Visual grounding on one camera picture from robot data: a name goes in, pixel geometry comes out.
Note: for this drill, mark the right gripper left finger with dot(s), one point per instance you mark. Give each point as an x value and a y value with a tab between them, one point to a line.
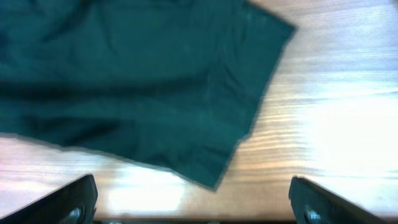
75	202

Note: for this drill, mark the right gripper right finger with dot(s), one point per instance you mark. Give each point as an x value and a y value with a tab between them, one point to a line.
312	204

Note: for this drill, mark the black shorts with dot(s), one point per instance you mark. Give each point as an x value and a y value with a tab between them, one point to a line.
173	84

